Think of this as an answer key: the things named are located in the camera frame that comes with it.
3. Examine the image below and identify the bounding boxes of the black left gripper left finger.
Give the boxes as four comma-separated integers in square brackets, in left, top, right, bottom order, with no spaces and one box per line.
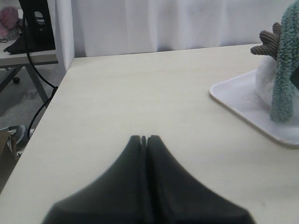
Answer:
[43,135,150,224]

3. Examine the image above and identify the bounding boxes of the white plush snowman toy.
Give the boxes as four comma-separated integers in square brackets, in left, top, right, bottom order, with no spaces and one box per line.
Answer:
[250,22,281,105]

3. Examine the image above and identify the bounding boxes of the grey side table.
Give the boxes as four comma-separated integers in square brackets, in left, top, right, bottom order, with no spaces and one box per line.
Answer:
[0,50,58,103]

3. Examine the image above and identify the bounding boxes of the green knitted scarf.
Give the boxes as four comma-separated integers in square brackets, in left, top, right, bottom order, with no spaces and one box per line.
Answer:
[270,0,299,123]

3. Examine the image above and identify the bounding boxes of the black equipment stand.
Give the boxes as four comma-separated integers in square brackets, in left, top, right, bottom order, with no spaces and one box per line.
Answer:
[4,0,56,55]

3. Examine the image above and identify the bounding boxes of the pink plush toy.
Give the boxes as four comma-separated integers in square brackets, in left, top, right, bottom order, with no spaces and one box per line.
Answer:
[0,6,19,36]

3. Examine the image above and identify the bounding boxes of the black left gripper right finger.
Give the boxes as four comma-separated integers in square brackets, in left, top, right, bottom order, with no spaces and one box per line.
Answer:
[146,135,255,224]

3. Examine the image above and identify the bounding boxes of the white rectangular plastic tray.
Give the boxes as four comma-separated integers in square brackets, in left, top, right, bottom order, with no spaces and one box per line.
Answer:
[209,70,299,149]

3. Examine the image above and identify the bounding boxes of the black hanging cable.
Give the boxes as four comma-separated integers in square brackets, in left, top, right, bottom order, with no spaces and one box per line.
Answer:
[22,0,58,138]

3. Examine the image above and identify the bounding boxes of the white backdrop curtain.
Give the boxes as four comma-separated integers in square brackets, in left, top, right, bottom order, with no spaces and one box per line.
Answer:
[48,0,291,73]

